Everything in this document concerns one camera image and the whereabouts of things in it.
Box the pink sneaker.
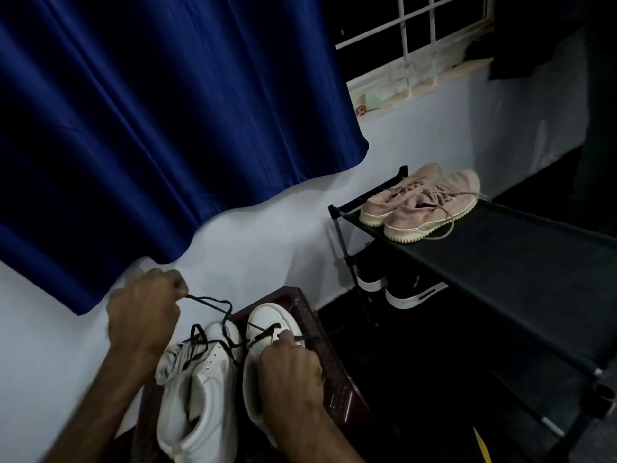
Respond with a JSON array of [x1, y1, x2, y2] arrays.
[[358, 162, 443, 229], [383, 168, 491, 245]]

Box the person's left hand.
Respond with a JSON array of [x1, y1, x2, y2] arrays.
[[105, 268, 190, 363]]

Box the person's right hand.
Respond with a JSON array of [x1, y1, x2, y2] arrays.
[[256, 329, 325, 430]]

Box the person's right forearm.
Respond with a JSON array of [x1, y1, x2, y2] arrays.
[[274, 407, 366, 463]]

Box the black shoe rack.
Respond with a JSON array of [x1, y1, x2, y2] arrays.
[[327, 165, 617, 463]]

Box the white window grille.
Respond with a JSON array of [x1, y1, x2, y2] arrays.
[[334, 0, 496, 107]]

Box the dark brown plastic stool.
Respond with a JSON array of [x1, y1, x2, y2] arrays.
[[130, 286, 379, 463]]

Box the blue curtain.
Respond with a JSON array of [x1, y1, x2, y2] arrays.
[[485, 0, 595, 82], [0, 0, 370, 317]]

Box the black shoelace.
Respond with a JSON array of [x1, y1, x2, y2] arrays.
[[181, 293, 307, 370]]

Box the person's left forearm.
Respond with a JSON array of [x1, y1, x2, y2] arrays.
[[42, 344, 163, 463]]

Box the thin yellow strip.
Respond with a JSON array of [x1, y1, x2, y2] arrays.
[[472, 426, 493, 463]]

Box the black sneaker white sole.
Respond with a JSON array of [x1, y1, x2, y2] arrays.
[[384, 273, 450, 311], [355, 262, 388, 294]]

